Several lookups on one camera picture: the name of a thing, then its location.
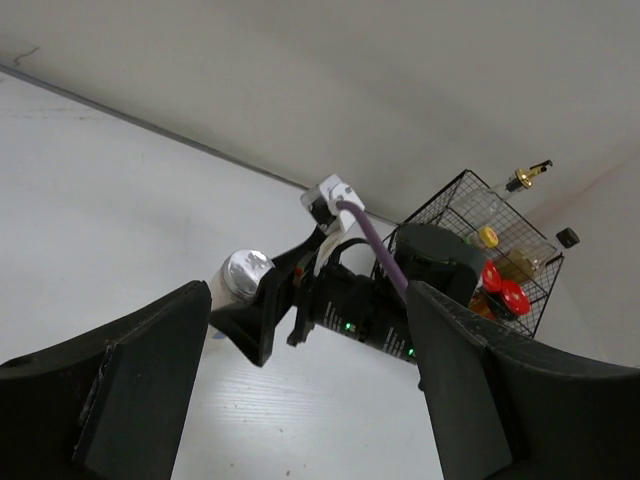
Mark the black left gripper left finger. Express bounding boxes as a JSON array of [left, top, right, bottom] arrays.
[[1, 281, 211, 479]]

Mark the black wire rack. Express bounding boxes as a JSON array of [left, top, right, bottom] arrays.
[[402, 169, 564, 338]]

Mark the red lid jar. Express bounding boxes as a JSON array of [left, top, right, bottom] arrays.
[[476, 259, 502, 293], [469, 280, 531, 322]]

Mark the dark soy sauce bottle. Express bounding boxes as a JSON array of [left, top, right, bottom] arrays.
[[494, 227, 581, 284]]

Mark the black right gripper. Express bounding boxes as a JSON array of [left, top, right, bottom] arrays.
[[209, 227, 416, 367]]

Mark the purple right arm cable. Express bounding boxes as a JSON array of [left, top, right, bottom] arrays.
[[337, 198, 411, 304]]

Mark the yellow cap sauce bottle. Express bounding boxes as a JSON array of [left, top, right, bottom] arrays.
[[465, 226, 499, 250]]

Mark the clear glass oil bottle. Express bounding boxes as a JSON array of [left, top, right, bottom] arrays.
[[451, 160, 553, 228]]

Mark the white salt jar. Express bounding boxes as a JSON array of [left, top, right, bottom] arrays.
[[208, 249, 274, 312]]

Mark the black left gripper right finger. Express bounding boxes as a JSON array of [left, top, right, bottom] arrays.
[[407, 282, 639, 479]]

